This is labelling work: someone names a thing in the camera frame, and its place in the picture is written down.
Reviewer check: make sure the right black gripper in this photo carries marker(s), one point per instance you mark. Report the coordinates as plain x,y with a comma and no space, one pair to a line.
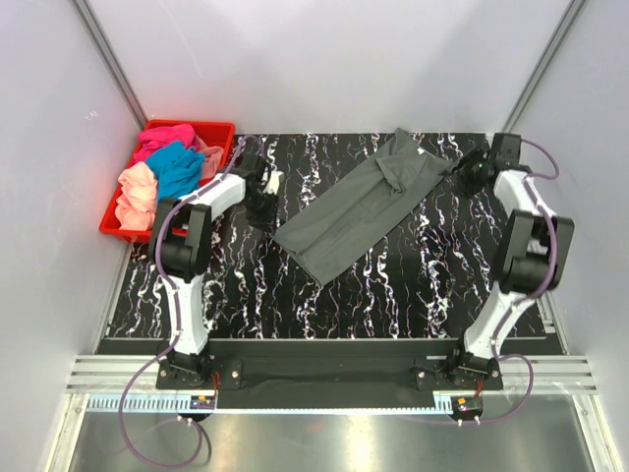
475,155

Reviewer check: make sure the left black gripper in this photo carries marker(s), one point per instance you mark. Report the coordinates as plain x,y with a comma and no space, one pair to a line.
266,221

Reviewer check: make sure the grey t shirt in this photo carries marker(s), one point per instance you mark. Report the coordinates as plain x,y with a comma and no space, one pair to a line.
328,236

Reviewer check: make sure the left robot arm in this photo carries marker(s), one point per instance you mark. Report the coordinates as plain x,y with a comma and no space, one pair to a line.
180,247

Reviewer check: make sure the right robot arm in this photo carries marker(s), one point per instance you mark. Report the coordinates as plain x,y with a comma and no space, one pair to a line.
530,258

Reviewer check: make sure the light pink t shirt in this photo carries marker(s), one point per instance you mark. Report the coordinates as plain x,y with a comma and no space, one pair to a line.
212,157

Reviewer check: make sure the red plastic bin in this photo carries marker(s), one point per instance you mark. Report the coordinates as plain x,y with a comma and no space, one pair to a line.
214,134

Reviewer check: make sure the blue t shirt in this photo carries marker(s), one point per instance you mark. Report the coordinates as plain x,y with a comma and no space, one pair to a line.
177,170

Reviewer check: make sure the peach orange t shirt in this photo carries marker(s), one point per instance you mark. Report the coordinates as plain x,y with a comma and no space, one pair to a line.
136,206

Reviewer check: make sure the magenta pink t shirt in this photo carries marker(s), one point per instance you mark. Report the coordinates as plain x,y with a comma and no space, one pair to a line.
153,139

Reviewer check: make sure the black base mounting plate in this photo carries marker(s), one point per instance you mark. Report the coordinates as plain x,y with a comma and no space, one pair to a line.
387,372

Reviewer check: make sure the left orange connector box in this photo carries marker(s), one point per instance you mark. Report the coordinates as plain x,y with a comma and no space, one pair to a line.
203,402

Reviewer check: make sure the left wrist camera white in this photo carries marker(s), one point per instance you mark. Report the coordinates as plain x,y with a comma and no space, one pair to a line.
274,183

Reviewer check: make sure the right corner aluminium post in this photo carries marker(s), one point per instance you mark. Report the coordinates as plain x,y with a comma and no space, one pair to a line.
559,36

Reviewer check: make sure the corner aluminium post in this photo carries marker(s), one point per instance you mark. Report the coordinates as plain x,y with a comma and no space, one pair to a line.
559,36
109,58

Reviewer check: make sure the left corner aluminium post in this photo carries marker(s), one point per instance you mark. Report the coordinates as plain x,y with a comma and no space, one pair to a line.
109,58

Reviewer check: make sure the slotted white cable duct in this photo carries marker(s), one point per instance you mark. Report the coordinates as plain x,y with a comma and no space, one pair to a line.
427,403

